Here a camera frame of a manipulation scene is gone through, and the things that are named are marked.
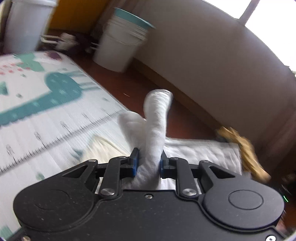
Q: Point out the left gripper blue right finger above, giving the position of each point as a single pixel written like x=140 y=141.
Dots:
x=179 y=170

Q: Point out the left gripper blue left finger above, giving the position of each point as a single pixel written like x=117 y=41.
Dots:
x=115 y=170

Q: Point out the white quilted panda top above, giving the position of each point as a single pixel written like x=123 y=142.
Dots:
x=148 y=134

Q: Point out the yellow patterned clothes pile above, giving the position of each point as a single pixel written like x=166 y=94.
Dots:
x=250 y=161

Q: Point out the folded white quilted garment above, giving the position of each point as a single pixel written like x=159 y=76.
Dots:
x=226 y=155

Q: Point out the colourful printed play mat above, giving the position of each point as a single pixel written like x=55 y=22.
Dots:
x=51 y=110

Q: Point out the white bucket with teal lid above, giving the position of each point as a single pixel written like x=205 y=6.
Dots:
x=123 y=34

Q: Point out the grey white bucket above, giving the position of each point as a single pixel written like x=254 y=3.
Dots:
x=27 y=21

